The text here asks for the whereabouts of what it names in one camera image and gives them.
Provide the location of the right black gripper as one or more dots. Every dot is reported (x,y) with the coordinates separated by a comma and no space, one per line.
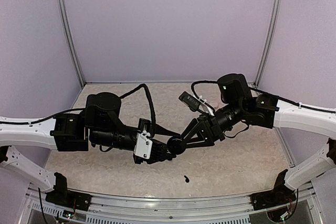
(214,133)

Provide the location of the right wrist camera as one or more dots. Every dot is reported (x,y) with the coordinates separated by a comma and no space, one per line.
(196,104)

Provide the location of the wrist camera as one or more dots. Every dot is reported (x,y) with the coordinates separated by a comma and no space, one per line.
(196,104)
(160,152)

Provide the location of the pink earbud charging case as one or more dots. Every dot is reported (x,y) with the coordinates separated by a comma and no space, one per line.
(214,104)

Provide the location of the black earbud lower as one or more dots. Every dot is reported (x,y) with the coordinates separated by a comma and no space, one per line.
(187,180)

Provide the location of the right aluminium corner post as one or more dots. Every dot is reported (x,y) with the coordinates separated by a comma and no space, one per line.
(269,38)

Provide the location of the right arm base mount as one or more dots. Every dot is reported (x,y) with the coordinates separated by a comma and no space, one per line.
(269,199)

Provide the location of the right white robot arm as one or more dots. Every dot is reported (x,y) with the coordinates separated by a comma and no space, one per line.
(269,111)

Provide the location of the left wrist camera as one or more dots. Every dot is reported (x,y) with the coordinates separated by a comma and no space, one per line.
(160,152)

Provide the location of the left aluminium corner post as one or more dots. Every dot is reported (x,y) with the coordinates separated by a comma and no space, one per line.
(70,42)

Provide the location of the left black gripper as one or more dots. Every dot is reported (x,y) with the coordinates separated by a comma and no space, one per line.
(143,124)

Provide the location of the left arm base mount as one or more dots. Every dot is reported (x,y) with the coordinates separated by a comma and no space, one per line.
(70,199)

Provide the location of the aluminium corner post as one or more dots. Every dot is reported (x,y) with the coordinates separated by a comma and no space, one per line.
(269,38)
(70,42)

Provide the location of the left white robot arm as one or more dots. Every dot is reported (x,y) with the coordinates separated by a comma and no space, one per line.
(74,130)

